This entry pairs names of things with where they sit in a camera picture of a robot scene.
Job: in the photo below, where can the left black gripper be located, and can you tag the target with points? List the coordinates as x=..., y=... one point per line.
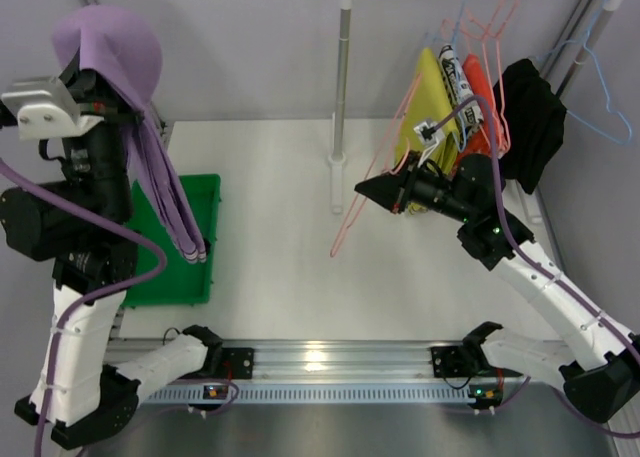
x=87, y=84

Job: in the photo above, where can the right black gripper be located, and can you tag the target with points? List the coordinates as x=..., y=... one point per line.
x=406, y=185

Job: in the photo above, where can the purple trousers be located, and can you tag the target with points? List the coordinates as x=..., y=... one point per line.
x=122, y=48

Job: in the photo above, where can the pink wire hanger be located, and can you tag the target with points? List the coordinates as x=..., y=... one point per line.
x=383, y=160

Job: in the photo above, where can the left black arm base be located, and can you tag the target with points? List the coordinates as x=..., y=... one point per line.
x=236, y=363

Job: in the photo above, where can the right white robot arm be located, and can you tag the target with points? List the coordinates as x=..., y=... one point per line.
x=594, y=363

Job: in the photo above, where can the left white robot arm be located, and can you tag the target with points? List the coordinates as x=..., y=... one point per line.
x=80, y=224

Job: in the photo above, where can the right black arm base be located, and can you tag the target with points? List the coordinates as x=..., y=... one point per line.
x=452, y=361

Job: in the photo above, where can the yellow-green trousers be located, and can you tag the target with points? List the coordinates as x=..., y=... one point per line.
x=430, y=101

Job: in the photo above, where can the pink hanger pair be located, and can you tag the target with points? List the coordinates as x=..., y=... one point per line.
x=477, y=36

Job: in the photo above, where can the light blue empty hanger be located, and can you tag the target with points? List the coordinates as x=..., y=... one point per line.
x=585, y=43

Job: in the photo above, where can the orange patterned cloth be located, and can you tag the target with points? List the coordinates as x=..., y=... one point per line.
x=482, y=107

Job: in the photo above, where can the black white patterned cloth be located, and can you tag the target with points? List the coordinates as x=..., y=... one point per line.
x=470, y=117

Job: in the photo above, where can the black garment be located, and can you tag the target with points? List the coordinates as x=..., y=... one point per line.
x=535, y=119

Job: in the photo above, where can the green plastic bin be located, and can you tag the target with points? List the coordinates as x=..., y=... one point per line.
x=181, y=283

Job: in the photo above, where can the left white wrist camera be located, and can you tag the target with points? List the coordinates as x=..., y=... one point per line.
x=44, y=109

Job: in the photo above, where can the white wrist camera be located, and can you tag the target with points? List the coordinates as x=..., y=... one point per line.
x=430, y=137
x=44, y=109

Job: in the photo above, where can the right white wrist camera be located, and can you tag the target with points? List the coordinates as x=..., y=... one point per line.
x=430, y=137

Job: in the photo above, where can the grey slotted cable duct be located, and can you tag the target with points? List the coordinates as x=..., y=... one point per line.
x=250, y=393

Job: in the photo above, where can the aluminium mounting rail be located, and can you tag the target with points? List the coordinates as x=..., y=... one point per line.
x=338, y=362

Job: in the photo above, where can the rack vertical post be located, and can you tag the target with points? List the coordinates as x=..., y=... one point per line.
x=337, y=156

